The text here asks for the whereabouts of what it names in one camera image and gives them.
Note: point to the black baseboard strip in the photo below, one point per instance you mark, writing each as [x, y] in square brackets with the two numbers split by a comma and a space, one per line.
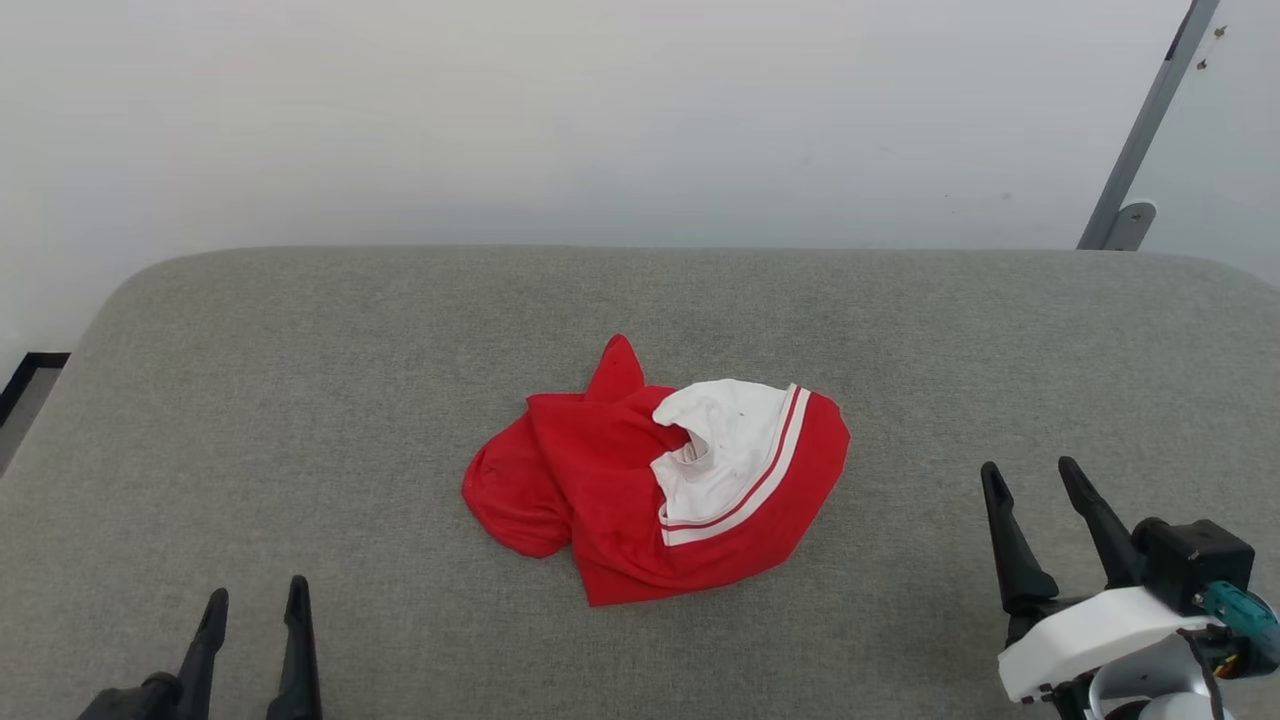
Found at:
[25, 375]

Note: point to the grey rounded pole bracket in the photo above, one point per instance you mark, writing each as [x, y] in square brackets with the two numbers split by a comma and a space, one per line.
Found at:
[1134, 225]

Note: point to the red and white garment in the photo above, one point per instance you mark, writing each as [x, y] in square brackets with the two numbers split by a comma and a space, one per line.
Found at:
[620, 500]

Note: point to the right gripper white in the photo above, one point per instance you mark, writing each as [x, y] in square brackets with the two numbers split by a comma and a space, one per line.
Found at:
[1090, 635]

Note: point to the grey slanted metal pole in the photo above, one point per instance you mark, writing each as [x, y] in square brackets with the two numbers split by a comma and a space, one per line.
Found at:
[1145, 120]

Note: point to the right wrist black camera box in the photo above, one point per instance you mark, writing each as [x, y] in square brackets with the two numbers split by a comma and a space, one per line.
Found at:
[1195, 560]

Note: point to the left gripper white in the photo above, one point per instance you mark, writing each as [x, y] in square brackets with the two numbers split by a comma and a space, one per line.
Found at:
[140, 700]

